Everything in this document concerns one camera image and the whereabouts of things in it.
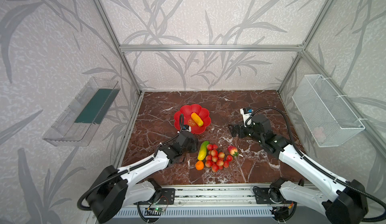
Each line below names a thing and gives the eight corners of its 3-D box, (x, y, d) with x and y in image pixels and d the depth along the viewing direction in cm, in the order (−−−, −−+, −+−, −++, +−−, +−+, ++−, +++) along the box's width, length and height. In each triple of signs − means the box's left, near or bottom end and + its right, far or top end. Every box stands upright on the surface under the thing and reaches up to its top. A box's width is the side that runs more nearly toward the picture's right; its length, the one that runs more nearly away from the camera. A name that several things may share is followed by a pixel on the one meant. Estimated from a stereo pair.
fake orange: (194, 167, 84) (193, 166, 82) (197, 160, 87) (197, 158, 84) (201, 171, 83) (201, 170, 80) (205, 164, 85) (205, 162, 83)
